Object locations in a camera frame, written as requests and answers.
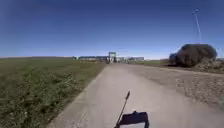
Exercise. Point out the long low building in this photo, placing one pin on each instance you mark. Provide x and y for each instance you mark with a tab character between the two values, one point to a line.
100	58

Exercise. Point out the pale concrete path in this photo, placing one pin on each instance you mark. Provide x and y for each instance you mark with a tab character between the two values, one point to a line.
110	90

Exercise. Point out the grey gravel strip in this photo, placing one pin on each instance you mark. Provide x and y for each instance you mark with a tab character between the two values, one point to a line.
186	83

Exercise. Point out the green grass field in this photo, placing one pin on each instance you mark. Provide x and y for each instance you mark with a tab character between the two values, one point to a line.
36	86

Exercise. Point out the large dark bush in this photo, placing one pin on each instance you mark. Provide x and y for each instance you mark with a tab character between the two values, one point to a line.
195	54

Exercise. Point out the tall lamp pole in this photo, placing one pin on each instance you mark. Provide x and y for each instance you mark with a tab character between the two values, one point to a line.
198	25

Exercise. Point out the grass verge beyond gravel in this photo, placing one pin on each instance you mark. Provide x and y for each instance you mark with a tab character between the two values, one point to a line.
206	66

